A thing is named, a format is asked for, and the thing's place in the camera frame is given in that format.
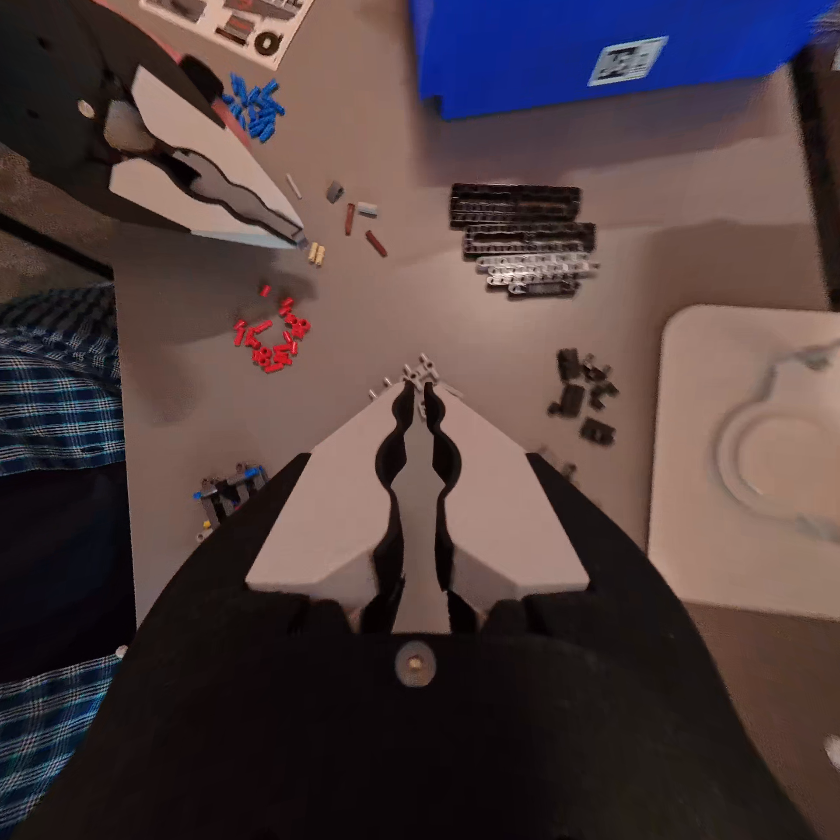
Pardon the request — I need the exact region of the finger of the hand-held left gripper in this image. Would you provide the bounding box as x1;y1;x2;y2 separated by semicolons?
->
107;152;309;252
128;64;306;238

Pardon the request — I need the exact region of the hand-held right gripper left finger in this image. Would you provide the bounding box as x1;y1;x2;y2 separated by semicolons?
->
245;379;417;634

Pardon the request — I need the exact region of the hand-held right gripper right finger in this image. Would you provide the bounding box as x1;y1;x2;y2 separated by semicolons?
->
423;381;592;634

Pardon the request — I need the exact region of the pile of light grey connectors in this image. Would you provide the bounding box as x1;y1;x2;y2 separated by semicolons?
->
367;352;464;421

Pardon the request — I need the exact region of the pile of blue lego pins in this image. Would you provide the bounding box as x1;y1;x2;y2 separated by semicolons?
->
222;72;287;144

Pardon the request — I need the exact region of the partly built lego model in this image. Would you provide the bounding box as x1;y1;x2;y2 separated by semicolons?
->
193;462;269;543

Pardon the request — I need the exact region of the lego sticker sheet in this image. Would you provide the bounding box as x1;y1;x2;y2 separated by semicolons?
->
140;0;317;70

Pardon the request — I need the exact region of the pile of red lego pins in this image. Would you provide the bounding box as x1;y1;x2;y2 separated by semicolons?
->
233;283;311;374

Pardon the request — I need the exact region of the black lego beam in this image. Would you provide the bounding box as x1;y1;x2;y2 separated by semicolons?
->
507;281;582;302

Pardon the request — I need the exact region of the light grey lego beam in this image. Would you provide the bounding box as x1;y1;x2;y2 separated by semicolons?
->
476;252;600;290

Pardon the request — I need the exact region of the person's left hand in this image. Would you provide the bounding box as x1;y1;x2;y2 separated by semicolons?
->
92;0;247;142

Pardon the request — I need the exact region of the pile of black angled connectors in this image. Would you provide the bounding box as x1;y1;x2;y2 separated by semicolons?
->
547;347;620;448

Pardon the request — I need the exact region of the person in plaid shirt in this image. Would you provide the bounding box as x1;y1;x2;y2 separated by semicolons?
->
0;282;129;840

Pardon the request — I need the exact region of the white lamp base stand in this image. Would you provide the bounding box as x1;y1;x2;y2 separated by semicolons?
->
647;303;840;622

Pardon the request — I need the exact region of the dark garment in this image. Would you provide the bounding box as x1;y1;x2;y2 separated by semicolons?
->
0;459;137;683

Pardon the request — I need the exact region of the blue plastic bin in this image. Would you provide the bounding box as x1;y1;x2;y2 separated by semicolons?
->
410;0;816;123

